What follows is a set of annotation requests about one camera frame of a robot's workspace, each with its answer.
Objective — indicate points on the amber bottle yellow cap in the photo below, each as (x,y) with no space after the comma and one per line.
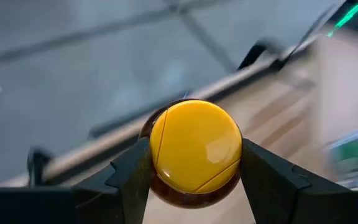
(194,146)

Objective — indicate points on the white-capped green label bottle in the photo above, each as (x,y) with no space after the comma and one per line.
(356,155)

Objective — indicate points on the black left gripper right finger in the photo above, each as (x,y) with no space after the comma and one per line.
(275,193)

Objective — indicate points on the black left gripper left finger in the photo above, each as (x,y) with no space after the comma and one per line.
(126,193)

